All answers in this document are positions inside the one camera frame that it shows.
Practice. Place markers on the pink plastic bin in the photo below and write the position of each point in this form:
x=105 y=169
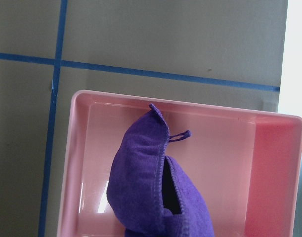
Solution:
x=244 y=163

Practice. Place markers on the purple cloth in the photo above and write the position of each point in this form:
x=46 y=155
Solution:
x=148 y=190

